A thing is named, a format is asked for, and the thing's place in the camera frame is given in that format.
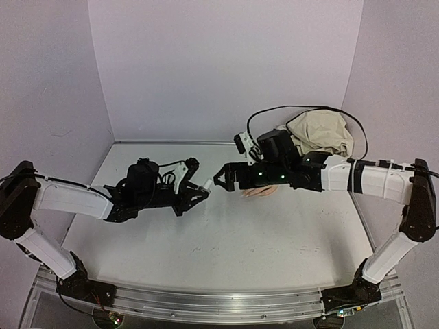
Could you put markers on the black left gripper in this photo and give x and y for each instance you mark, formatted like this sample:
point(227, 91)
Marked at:
point(184, 202)

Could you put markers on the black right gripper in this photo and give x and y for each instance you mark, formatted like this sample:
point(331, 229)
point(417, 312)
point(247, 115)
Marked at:
point(235, 176)

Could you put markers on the clear nail polish bottle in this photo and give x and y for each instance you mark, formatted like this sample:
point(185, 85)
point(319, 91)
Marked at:
point(207, 185)

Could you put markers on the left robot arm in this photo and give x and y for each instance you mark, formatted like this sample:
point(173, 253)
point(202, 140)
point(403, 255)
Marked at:
point(25, 192)

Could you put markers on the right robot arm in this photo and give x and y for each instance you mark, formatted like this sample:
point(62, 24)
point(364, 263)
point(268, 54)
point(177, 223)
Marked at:
point(407, 184)

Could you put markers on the mannequin hand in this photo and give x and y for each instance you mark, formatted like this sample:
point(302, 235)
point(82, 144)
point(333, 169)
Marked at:
point(259, 192)

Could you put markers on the beige jacket cloth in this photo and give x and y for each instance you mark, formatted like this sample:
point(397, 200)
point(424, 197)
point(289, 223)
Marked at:
point(321, 130)

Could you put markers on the small circuit board left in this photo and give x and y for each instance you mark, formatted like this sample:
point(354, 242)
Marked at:
point(115, 319)

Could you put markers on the small circuit board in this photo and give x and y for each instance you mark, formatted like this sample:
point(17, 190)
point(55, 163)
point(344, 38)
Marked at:
point(342, 313)
point(115, 319)

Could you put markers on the small circuit board right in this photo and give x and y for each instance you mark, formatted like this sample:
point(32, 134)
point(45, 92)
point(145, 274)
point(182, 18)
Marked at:
point(342, 313)

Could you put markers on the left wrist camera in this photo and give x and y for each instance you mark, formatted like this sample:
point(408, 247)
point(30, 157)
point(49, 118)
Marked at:
point(184, 172)

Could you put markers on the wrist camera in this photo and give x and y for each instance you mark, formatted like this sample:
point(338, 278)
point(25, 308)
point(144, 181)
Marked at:
point(184, 172)
point(248, 147)

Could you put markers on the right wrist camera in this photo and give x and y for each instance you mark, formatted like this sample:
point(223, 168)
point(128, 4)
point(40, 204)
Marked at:
point(248, 147)

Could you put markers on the aluminium table edge rail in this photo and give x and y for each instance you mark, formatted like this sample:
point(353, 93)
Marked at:
point(171, 142)

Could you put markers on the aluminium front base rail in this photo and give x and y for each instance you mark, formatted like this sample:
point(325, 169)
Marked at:
point(216, 307)

